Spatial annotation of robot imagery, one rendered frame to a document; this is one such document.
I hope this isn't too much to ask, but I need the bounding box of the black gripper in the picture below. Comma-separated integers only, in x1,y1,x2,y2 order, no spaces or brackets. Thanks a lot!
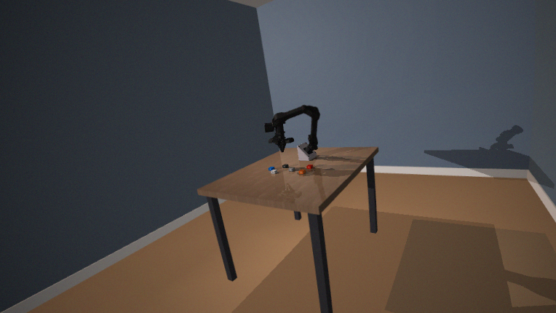
269,130,294,152

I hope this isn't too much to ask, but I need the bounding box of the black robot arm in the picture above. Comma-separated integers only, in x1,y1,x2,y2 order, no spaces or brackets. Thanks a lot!
264,105,320,154

